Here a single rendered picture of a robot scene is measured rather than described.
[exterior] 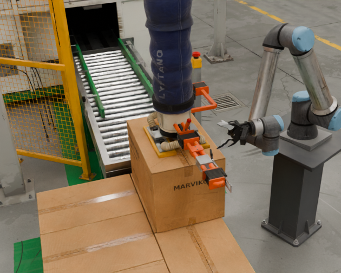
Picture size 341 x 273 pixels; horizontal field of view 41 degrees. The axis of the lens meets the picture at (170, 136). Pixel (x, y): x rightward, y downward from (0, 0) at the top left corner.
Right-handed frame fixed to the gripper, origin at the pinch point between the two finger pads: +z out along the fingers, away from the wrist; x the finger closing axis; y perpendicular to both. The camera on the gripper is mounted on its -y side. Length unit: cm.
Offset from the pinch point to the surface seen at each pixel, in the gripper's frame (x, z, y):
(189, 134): 1.9, 13.1, 5.1
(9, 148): -61, 114, 135
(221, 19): -54, -146, 347
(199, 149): 1.8, 13.2, -10.3
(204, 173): 1.7, 17.5, -29.0
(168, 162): -12.7, 24.9, 5.5
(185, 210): -41.7, 18.3, -1.5
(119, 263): -53, 59, -16
